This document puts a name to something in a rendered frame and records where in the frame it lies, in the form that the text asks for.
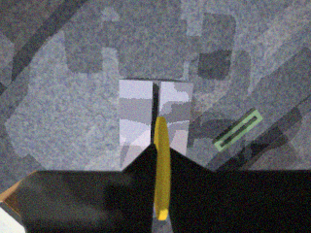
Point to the green rectangular holder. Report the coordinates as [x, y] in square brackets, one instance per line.
[240, 133]

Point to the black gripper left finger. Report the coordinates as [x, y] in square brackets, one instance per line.
[87, 199]

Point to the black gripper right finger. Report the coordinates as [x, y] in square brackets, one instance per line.
[201, 201]

